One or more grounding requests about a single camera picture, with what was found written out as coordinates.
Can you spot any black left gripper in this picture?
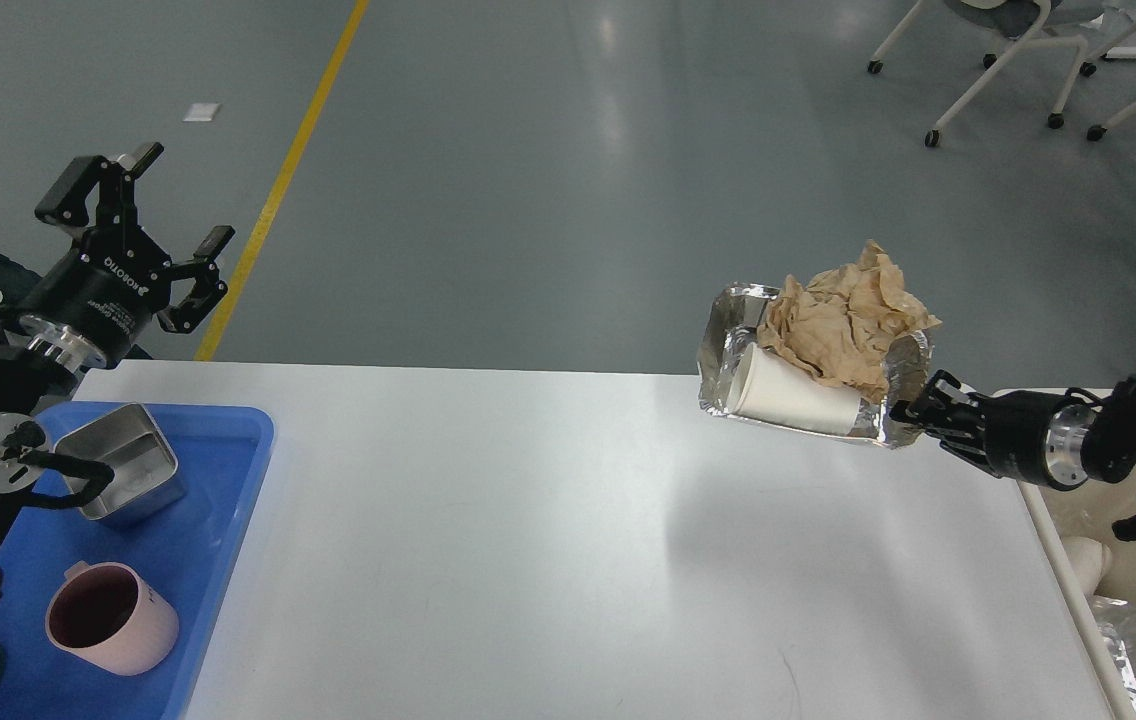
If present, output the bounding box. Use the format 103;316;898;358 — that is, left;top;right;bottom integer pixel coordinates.
16;141;235;369

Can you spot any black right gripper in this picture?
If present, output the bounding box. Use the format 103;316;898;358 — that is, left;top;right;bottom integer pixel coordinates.
889;370;1095;491

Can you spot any brown paper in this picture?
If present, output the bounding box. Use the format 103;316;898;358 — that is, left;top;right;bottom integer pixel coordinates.
755;240;942;402

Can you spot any white paper cup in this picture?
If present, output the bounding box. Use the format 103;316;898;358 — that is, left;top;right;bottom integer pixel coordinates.
725;343;862;436

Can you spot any stainless steel rectangular container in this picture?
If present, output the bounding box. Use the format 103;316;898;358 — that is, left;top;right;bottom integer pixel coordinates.
53;404;187;530

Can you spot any aluminium foil tray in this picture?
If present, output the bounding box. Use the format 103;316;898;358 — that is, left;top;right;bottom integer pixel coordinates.
699;283;933;447

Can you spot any pink plastic mug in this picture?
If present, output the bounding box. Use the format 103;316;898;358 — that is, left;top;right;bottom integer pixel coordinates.
44;561;179;676

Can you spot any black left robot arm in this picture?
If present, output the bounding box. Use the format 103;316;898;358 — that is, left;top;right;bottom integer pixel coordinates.
0;141;234;598

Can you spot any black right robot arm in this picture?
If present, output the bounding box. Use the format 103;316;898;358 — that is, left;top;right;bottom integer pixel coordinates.
889;372;1136;542

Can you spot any white floor tag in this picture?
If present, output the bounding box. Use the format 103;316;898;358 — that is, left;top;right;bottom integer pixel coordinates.
181;102;222;124

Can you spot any white object in bin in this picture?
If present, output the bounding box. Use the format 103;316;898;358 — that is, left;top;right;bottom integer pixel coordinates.
1060;536;1116;597

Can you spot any blue plastic tray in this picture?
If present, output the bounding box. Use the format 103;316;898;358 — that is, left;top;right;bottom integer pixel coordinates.
0;404;274;719

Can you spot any beige plastic bin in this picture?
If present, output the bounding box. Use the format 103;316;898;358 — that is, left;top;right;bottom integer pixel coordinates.
992;388;1136;720

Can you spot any white office chair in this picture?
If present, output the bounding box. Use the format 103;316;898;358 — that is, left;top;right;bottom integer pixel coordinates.
866;1;1104;149

